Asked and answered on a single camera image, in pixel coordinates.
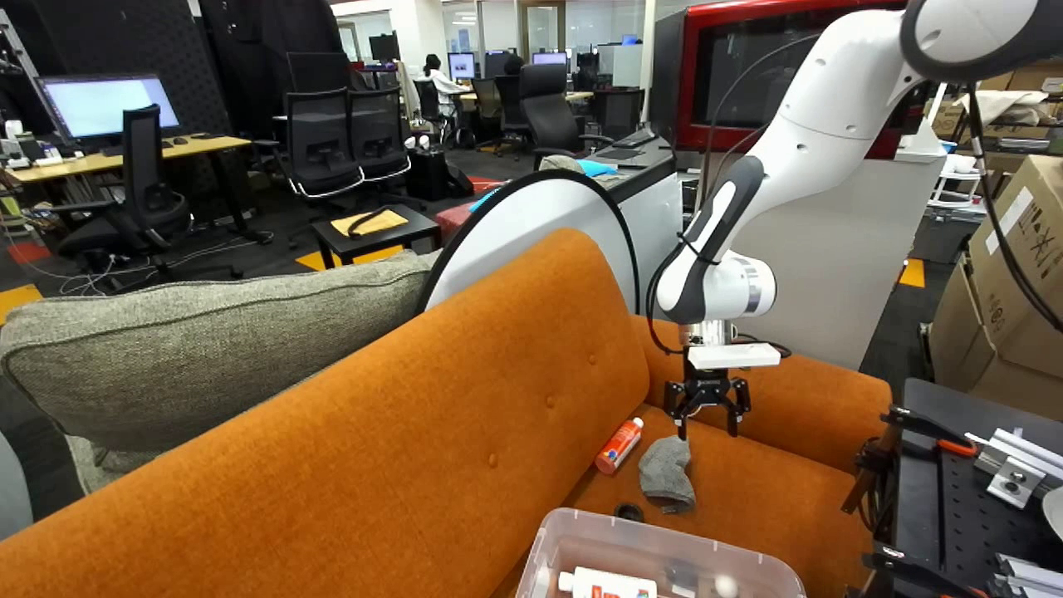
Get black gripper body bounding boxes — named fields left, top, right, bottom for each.
left=663, top=365, right=754, bottom=415

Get grey cloth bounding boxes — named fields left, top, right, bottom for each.
left=635, top=431, right=696, bottom=513

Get clear plastic container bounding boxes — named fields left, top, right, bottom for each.
left=510, top=506, right=809, bottom=598

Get orange fabric sofa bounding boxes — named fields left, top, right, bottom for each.
left=0, top=225, right=892, bottom=598

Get orange glue tube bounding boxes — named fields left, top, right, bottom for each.
left=594, top=415, right=647, bottom=478

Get white tube with red print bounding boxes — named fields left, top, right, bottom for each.
left=555, top=564, right=662, bottom=598

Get black perforated table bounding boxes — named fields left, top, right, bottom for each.
left=872, top=376, right=1063, bottom=598

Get plain cardboard box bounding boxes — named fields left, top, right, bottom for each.
left=927, top=255, right=1063, bottom=423

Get white round panel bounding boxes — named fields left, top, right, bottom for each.
left=423, top=168, right=687, bottom=317

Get red cabinet with window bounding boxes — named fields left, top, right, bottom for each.
left=671, top=0, right=941, bottom=161

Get cardboard box with white label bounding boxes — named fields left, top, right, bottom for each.
left=963, top=154, right=1063, bottom=385

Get small black low table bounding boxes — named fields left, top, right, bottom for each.
left=307, top=204, right=445, bottom=271

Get yellow pad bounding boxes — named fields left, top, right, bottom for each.
left=328, top=206, right=411, bottom=238

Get seated person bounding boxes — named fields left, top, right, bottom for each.
left=419, top=51, right=471, bottom=119

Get grey fabric cushion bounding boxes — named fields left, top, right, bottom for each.
left=0, top=252, right=441, bottom=526

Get black office chair with headrest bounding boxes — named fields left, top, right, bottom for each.
left=48, top=102, right=192, bottom=282

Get wooden desk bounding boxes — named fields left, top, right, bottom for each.
left=6, top=134, right=254, bottom=186

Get computer monitor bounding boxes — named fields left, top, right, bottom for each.
left=35, top=72, right=184, bottom=148

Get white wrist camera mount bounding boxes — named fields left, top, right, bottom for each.
left=683, top=318, right=784, bottom=374

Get white pedestal box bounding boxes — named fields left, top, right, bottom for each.
left=725, top=148, right=948, bottom=376

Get red-handled tool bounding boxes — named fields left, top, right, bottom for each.
left=882, top=405, right=984, bottom=464

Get metal bracket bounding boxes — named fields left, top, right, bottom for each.
left=972, top=425, right=1056, bottom=513

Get black mesh chair chrome frame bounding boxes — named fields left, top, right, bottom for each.
left=345, top=87, right=414, bottom=186
left=280, top=87, right=368, bottom=204

